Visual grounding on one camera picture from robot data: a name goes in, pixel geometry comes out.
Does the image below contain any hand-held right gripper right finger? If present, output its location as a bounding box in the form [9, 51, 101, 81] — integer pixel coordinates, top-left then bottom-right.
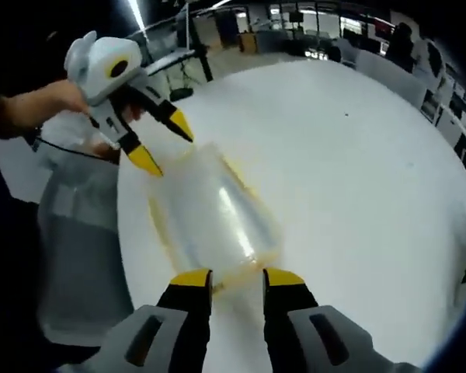
[262, 267, 377, 373]

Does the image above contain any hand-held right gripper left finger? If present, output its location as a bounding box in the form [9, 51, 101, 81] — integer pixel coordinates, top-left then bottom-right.
[100, 267, 214, 373]

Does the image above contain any clear plastic buckle box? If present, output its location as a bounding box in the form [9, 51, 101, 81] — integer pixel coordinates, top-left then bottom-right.
[146, 141, 285, 295]

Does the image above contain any person's left hand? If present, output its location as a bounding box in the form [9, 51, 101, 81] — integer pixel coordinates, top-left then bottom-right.
[47, 79, 92, 117]

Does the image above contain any grey mesh office chair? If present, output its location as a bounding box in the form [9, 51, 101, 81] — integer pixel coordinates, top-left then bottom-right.
[37, 153, 139, 347]

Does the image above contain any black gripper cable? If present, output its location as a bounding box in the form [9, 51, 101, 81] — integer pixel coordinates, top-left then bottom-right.
[33, 135, 120, 161]

